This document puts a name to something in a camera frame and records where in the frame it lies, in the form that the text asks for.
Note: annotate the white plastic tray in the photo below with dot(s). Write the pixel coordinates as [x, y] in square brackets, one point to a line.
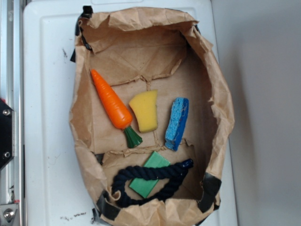
[54, 188]

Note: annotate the brown paper bag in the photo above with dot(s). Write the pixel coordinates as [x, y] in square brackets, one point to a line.
[136, 50]

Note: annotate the blue sponge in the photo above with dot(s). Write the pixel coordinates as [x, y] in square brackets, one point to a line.
[177, 123]

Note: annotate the green sponge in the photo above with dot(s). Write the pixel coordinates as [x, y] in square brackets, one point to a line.
[144, 187]

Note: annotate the orange toy carrot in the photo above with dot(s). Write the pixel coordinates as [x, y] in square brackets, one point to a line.
[118, 113]

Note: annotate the yellow sponge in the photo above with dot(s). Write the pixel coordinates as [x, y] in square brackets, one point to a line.
[145, 110]

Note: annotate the aluminium frame rail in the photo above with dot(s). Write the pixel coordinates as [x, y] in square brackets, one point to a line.
[12, 204]

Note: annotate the black metal bracket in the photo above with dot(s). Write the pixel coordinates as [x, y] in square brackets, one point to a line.
[7, 147]

